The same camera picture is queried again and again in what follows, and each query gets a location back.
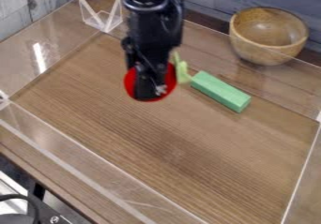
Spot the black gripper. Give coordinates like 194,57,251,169
121,2,184,100

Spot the red plush strawberry toy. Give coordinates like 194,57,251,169
123,52,191,102

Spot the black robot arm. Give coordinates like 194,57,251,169
121,0,184,101

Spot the green rectangular block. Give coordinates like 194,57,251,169
190,71,251,112

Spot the wooden bowl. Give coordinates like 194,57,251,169
230,7,310,67

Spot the clear acrylic corner bracket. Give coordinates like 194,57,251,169
77,0,123,34

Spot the clear acrylic tray wall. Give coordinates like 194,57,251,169
0,91,208,224

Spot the black cable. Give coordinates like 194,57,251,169
0,193,41,224

